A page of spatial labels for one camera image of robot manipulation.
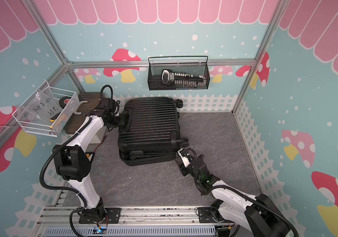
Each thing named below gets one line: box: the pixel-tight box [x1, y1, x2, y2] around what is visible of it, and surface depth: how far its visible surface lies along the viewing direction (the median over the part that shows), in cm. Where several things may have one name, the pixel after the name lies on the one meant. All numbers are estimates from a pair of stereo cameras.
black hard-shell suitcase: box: [117, 97, 190, 166], surface depth 87 cm
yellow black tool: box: [49, 112, 62, 122], surface depth 66 cm
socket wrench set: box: [161, 69, 206, 87], surface depth 91 cm
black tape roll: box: [58, 96, 72, 109], surface depth 81 cm
